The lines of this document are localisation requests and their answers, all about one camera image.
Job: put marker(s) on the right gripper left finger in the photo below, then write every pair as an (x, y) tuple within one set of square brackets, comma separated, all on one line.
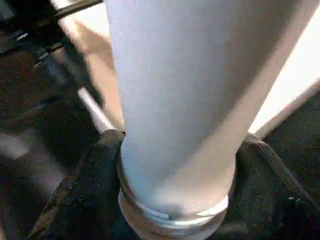
[(92, 190)]

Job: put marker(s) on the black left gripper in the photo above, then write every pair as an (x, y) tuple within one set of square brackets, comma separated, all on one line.
[(37, 35)]

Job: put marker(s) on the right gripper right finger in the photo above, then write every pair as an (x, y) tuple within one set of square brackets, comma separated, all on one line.
[(270, 200)]

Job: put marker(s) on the white plastic table top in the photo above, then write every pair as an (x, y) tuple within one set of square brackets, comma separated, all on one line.
[(102, 57)]

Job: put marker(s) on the white plastic table leg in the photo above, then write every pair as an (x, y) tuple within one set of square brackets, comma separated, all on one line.
[(187, 87)]

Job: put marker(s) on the black work mat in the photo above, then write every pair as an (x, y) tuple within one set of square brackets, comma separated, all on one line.
[(37, 112)]

